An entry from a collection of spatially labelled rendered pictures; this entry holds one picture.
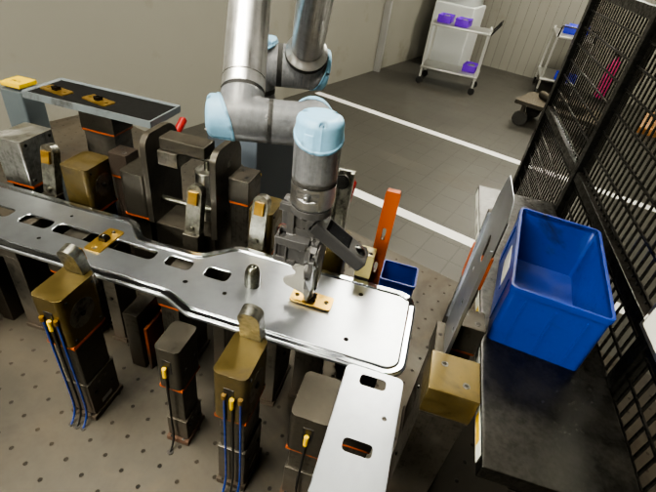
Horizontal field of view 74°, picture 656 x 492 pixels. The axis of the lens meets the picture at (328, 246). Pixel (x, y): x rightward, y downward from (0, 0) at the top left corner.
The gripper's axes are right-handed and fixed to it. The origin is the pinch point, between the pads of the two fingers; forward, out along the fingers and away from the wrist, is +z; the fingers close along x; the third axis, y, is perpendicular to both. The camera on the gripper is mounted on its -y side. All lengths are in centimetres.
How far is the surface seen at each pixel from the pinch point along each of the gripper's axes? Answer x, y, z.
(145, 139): -14.9, 44.1, -16.4
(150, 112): -33, 55, -14
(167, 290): 8.2, 26.7, 2.0
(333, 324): 4.5, -5.8, 2.1
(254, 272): 1.1, 11.8, -2.0
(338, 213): -14.8, -0.1, -10.0
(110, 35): -212, 209, 20
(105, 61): -205, 211, 37
